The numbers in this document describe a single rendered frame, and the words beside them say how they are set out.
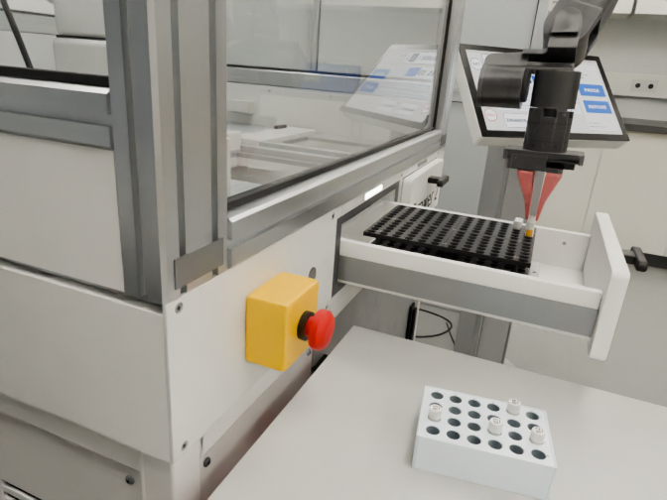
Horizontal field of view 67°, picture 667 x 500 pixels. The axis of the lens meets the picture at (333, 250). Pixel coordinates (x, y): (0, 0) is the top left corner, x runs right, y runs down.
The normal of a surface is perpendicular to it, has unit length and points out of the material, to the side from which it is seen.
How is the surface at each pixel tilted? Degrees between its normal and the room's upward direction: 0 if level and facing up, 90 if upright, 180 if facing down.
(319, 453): 0
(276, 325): 90
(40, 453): 90
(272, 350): 90
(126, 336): 90
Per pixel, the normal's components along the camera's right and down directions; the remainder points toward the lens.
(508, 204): 0.30, 0.35
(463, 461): -0.26, 0.32
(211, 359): 0.92, 0.19
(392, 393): 0.07, -0.94
